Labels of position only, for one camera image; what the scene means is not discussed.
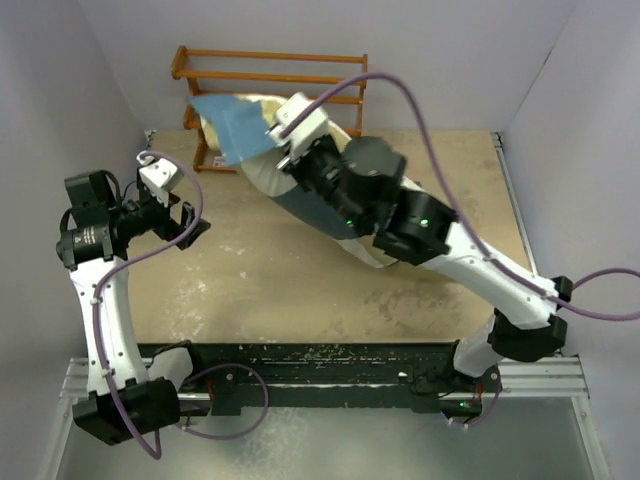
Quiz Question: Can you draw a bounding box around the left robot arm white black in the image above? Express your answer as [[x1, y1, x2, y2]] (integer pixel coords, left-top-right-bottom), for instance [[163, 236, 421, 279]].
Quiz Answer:
[[56, 160, 210, 445]]

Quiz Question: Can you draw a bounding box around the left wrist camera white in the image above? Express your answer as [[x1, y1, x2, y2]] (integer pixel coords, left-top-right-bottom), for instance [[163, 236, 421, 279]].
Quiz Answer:
[[136, 152, 184, 207]]

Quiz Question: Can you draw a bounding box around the aluminium frame rail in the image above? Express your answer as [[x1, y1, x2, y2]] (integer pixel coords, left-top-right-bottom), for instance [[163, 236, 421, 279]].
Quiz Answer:
[[59, 357, 589, 401]]

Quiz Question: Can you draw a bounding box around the patchwork pillowcase blue beige white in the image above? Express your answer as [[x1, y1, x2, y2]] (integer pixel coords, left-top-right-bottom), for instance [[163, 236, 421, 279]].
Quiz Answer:
[[185, 92, 401, 271]]

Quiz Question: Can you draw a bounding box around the orange wooden rack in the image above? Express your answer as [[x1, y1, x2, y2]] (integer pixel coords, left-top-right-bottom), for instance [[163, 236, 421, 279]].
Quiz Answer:
[[171, 45, 368, 173]]

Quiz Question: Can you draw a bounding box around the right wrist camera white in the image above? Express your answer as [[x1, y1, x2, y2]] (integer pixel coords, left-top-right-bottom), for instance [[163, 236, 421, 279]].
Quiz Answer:
[[268, 92, 329, 162]]

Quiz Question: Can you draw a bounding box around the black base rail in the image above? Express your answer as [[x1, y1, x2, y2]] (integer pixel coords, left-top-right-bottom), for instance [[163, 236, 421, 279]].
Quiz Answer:
[[179, 343, 501, 419]]

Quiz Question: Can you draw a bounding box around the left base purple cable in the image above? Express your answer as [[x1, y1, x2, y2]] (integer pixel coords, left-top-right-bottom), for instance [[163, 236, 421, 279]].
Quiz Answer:
[[174, 362, 270, 442]]

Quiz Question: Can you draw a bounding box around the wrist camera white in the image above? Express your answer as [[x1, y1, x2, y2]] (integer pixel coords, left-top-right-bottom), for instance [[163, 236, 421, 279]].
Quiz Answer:
[[268, 92, 329, 162], [136, 152, 184, 207]]

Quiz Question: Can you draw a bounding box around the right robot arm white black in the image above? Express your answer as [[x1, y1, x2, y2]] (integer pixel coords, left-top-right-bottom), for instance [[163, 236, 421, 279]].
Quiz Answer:
[[276, 135, 570, 391]]

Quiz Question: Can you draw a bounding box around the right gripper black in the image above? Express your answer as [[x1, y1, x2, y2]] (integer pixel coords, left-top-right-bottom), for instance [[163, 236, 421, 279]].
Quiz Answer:
[[277, 135, 369, 234]]

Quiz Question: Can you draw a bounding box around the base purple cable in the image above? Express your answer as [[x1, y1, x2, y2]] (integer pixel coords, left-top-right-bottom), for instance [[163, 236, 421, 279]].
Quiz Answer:
[[174, 362, 270, 442], [447, 369, 503, 433]]

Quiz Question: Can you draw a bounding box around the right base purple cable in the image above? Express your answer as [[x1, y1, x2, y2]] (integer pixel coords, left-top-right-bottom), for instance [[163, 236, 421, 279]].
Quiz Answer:
[[447, 369, 503, 433]]

